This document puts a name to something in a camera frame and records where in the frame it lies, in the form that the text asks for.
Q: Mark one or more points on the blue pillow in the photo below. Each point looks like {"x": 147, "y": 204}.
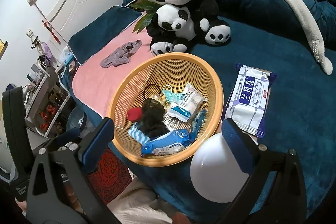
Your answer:
{"x": 94, "y": 37}

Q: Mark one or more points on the black hair scrunchie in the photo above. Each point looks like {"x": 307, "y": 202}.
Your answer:
{"x": 151, "y": 122}

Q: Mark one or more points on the red makeup sponge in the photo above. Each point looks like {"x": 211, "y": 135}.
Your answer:
{"x": 134, "y": 114}

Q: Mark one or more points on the blue white knitted cloth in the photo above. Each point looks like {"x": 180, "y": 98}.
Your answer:
{"x": 138, "y": 135}

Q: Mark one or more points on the teal face mask bundle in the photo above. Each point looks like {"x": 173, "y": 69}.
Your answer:
{"x": 171, "y": 97}

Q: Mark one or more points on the red patterned rug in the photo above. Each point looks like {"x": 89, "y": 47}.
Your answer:
{"x": 110, "y": 177}

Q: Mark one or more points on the orange mesh basket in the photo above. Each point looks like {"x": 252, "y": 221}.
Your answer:
{"x": 175, "y": 69}

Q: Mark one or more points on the beige trouser leg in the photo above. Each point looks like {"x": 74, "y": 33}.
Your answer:
{"x": 139, "y": 203}

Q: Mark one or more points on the grey crumpled cloth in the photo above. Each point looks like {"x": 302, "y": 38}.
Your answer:
{"x": 121, "y": 55}

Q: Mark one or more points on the operator left hand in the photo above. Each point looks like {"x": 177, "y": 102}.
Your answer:
{"x": 22, "y": 205}

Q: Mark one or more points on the blue wet wipes pack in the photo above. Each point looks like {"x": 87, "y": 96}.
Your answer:
{"x": 172, "y": 142}

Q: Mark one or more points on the panda plush toy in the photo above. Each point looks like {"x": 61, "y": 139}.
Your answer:
{"x": 178, "y": 25}

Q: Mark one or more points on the blue plush bed blanket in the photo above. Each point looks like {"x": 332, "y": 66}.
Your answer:
{"x": 301, "y": 110}

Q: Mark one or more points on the pink towel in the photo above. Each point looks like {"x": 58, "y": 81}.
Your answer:
{"x": 95, "y": 86}

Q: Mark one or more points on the white foam cylinder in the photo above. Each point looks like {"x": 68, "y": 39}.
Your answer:
{"x": 214, "y": 171}

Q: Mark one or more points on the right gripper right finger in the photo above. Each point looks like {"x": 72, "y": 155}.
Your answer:
{"x": 274, "y": 191}

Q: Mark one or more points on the white blue tissue pack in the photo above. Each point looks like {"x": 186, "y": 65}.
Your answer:
{"x": 248, "y": 100}

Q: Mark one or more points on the white gauze dressing pack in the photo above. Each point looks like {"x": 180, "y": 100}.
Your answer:
{"x": 187, "y": 104}

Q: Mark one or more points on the white shelf rack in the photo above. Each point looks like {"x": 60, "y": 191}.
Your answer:
{"x": 45, "y": 100}

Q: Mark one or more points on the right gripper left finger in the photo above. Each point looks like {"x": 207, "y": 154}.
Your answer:
{"x": 59, "y": 191}

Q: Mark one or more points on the cream long sock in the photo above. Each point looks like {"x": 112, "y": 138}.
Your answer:
{"x": 312, "y": 32}

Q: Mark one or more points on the cotton swab packet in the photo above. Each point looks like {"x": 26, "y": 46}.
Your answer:
{"x": 175, "y": 124}

